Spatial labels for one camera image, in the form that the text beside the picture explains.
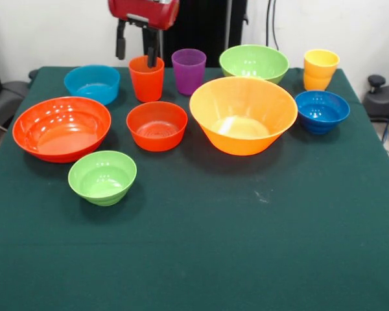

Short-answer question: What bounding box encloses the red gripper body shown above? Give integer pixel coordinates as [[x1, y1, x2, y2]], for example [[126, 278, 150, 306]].
[[108, 0, 180, 32]]

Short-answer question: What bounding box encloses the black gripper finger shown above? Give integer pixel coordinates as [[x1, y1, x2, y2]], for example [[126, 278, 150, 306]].
[[115, 19, 128, 61], [147, 29, 161, 69]]

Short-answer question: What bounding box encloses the red plastic cup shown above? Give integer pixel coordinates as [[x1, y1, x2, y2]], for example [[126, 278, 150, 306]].
[[128, 54, 165, 103]]

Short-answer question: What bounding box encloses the light blue plastic bowl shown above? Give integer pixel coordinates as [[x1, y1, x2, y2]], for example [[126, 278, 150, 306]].
[[64, 64, 121, 106]]

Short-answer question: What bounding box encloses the purple plastic cup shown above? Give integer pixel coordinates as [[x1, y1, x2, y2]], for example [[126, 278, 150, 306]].
[[171, 48, 207, 97]]

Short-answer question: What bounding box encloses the small red plastic bowl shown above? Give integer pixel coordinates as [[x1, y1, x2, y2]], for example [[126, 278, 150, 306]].
[[126, 100, 189, 152]]

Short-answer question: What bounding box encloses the large green plastic bowl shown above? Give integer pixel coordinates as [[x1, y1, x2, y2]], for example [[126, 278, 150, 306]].
[[218, 44, 290, 85]]

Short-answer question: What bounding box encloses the large red plastic bowl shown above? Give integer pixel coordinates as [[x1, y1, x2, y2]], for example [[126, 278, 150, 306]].
[[12, 96, 112, 164]]

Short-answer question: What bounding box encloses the large orange plastic bowl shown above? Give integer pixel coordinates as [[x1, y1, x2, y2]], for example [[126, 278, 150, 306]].
[[189, 76, 299, 157]]

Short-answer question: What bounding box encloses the small green plastic bowl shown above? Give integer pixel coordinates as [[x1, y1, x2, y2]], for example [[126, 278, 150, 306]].
[[67, 150, 137, 207]]

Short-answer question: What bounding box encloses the yellow plastic cup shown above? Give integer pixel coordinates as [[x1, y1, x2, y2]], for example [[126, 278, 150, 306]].
[[303, 48, 340, 79], [303, 69, 335, 92]]

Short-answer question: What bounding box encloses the dark blue plastic bowl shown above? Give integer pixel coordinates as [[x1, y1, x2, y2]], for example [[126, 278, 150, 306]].
[[294, 90, 351, 135]]

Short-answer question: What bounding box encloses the dark green table cloth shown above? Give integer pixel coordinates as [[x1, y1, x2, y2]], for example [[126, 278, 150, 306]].
[[0, 66, 389, 311]]

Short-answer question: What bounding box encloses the black chair base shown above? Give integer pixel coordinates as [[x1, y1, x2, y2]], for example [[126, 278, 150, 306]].
[[362, 74, 389, 122]]

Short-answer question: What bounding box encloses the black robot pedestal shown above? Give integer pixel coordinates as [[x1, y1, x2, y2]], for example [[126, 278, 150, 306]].
[[141, 0, 249, 68]]

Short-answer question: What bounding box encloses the black wall cable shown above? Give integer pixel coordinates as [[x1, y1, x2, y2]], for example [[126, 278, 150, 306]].
[[266, 0, 280, 51]]

